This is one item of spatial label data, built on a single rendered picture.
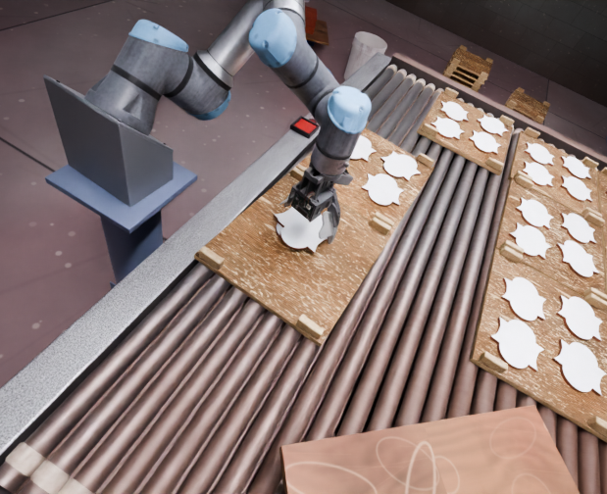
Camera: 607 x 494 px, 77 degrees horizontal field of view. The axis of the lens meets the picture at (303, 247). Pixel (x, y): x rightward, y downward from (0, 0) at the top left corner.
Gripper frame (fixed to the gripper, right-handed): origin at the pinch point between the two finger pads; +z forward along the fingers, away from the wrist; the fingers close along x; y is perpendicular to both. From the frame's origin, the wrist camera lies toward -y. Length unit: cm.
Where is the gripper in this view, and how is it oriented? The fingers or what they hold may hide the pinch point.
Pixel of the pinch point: (308, 223)
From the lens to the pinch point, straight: 94.1
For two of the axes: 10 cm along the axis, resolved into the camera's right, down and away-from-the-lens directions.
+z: -2.5, 6.0, 7.6
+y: -6.4, 4.9, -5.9
